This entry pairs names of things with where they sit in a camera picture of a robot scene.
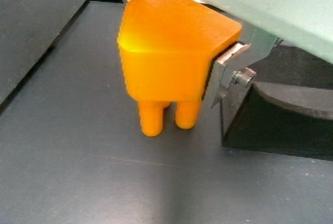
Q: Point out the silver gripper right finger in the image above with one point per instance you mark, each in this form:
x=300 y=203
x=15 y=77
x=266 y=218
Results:
x=231 y=65

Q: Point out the orange three prong block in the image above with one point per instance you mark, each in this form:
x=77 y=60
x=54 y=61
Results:
x=169 y=40

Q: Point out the black curved holder block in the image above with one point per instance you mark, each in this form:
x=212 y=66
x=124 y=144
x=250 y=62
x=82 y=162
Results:
x=283 y=115

